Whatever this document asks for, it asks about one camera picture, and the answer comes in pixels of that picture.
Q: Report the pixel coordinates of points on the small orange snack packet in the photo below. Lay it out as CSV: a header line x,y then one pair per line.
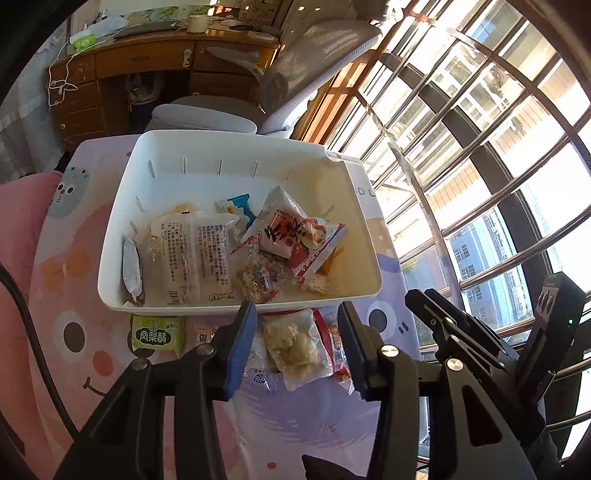
x,y
318,284

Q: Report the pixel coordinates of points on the white plastic basket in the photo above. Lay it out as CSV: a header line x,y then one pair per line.
x,y
184,157

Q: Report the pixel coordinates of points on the white plastic bag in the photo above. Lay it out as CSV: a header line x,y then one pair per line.
x,y
141,87

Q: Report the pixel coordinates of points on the clear text-printed snack packet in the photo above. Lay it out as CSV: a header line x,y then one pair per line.
x,y
194,254

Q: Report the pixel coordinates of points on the white red-print snack packet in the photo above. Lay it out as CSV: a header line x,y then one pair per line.
x,y
281,221

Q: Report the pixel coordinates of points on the green tissue pack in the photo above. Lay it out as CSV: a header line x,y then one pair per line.
x,y
85,42

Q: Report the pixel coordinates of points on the silver snack packet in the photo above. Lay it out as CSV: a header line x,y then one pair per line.
x,y
131,267

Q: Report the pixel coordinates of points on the clear yellow pastry packet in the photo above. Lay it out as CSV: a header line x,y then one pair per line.
x,y
184,207

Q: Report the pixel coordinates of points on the green snack packet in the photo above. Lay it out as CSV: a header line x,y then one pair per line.
x,y
157,334

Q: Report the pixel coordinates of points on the small beige snack packet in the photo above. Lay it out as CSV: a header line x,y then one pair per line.
x,y
203,332

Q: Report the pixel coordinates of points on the grey keyboard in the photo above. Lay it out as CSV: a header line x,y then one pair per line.
x,y
143,29

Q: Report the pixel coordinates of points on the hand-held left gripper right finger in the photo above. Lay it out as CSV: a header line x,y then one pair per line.
x,y
351,350

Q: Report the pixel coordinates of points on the white cup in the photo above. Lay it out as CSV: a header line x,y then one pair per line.
x,y
199,23

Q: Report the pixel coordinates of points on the pink cloth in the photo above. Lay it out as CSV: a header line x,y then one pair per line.
x,y
21,217

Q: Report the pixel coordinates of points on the blue snack packet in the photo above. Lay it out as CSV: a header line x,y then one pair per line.
x,y
240,205

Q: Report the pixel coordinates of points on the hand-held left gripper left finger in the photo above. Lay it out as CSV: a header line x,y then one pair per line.
x,y
242,346

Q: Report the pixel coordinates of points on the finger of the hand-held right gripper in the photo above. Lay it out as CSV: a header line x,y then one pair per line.
x,y
434,318
475,323

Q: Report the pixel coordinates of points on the clear packet of pale snack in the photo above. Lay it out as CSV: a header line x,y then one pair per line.
x,y
293,346

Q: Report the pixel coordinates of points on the white packet with blue logo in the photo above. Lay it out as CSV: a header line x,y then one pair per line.
x,y
257,367

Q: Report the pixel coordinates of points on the dark nut brittle packet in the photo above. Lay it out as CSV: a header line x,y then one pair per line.
x,y
261,279

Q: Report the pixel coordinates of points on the brown wooden desk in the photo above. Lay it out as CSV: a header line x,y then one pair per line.
x,y
138,57

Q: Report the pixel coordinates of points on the red white snack packet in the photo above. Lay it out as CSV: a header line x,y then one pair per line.
x,y
334,341

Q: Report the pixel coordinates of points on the curved metal window guard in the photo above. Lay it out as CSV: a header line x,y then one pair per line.
x,y
461,138

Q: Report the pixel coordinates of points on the grey office chair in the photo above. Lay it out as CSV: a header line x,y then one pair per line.
x,y
318,50

